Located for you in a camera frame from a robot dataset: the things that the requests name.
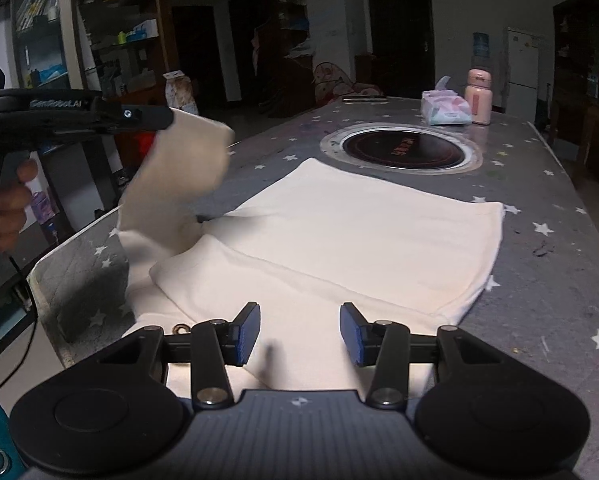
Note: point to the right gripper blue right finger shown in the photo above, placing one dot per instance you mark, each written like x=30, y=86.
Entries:
x=386, y=348

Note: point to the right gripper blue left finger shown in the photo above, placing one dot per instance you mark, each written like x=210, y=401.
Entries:
x=215, y=345

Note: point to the cream white garment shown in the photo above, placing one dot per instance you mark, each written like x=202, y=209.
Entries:
x=301, y=248

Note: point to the person left hand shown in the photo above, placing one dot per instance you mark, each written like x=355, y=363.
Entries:
x=14, y=199

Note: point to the glass door shelf cabinet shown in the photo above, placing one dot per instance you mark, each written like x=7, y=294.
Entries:
x=111, y=46

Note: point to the white printed paper bag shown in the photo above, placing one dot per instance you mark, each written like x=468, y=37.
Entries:
x=179, y=92

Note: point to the round induction cooktop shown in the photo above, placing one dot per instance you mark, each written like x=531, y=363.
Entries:
x=403, y=149

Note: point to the pink tissue box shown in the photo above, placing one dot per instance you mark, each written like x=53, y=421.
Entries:
x=444, y=107

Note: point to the dark flat phone on table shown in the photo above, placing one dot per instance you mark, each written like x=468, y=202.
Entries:
x=351, y=100

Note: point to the colourful kids play tent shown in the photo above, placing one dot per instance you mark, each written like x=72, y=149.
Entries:
x=332, y=83

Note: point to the pink thermos bottle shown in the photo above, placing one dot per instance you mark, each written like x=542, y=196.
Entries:
x=479, y=96

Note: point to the water dispenser with bottle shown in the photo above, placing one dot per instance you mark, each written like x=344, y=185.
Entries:
x=481, y=59

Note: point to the dark wooden door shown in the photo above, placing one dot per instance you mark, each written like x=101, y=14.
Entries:
x=403, y=46

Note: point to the white refrigerator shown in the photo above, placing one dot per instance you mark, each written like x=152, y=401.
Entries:
x=522, y=68

